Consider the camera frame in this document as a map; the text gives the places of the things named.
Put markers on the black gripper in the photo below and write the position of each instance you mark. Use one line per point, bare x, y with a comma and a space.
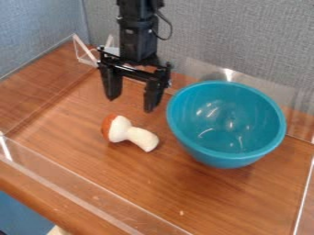
136, 62

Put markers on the brown and white toy mushroom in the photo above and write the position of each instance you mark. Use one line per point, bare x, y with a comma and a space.
117, 129

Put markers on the blue plastic bowl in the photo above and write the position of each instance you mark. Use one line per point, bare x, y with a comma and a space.
228, 123

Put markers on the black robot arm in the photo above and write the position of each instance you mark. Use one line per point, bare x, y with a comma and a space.
141, 9

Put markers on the clear acrylic back barrier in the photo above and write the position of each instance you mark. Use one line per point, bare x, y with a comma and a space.
293, 97

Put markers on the clear acrylic barrier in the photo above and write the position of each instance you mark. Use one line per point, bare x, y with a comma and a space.
94, 198
293, 97

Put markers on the clear acrylic front barrier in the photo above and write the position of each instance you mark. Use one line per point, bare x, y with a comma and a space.
94, 198

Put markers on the clear acrylic corner bracket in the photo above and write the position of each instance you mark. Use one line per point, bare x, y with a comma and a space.
89, 56

